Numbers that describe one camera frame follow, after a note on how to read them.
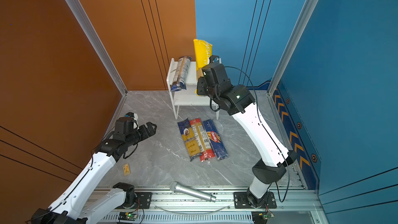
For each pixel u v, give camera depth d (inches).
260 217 27.5
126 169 32.3
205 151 34.2
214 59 20.8
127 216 27.9
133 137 25.3
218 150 34.1
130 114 27.7
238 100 16.0
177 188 29.2
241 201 28.5
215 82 17.6
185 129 37.4
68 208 15.5
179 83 29.2
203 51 26.4
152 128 28.5
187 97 38.2
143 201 29.1
